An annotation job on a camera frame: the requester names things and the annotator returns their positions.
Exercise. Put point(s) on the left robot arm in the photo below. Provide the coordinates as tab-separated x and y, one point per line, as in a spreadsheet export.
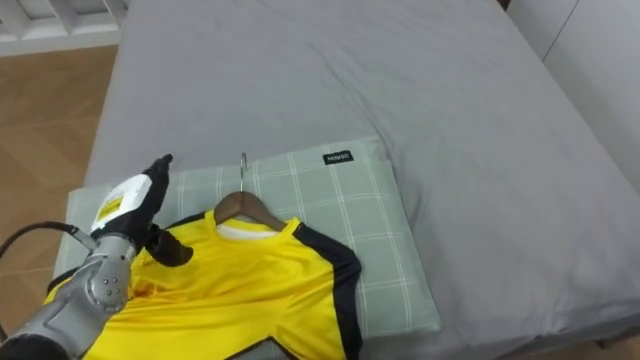
85	295

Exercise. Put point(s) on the yellow and black shirt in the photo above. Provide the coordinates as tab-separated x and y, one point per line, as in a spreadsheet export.
225	295

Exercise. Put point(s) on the green checked pillow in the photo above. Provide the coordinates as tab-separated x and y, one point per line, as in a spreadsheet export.
325	210

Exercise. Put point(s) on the brown wooden clothes hanger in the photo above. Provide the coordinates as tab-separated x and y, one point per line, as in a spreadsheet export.
247	200

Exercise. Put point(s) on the white shelf unit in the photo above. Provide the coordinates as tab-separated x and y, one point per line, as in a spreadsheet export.
55	22

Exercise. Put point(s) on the grey bed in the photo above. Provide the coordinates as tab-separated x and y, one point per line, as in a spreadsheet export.
400	125

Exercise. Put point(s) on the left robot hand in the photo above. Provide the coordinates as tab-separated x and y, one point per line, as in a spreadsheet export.
145	200

